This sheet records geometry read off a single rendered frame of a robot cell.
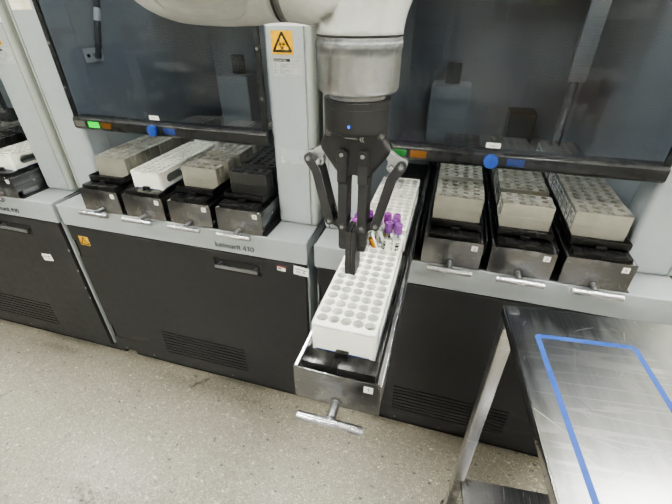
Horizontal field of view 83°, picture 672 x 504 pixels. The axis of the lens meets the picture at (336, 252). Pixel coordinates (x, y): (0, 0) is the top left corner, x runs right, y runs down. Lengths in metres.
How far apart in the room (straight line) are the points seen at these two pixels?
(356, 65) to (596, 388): 0.52
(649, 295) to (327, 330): 0.74
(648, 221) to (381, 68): 0.78
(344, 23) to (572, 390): 0.54
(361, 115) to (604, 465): 0.48
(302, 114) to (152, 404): 1.21
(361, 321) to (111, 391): 1.36
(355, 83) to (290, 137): 0.61
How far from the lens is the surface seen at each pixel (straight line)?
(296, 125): 0.99
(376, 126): 0.44
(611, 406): 0.65
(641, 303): 1.07
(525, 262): 0.96
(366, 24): 0.41
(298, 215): 1.08
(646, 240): 1.09
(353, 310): 0.60
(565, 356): 0.68
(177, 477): 1.50
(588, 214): 1.01
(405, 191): 1.00
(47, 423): 1.82
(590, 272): 0.99
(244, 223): 1.06
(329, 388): 0.61
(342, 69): 0.41
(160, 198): 1.20
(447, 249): 0.93
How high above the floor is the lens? 1.26
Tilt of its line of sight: 33 degrees down
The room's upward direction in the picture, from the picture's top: straight up
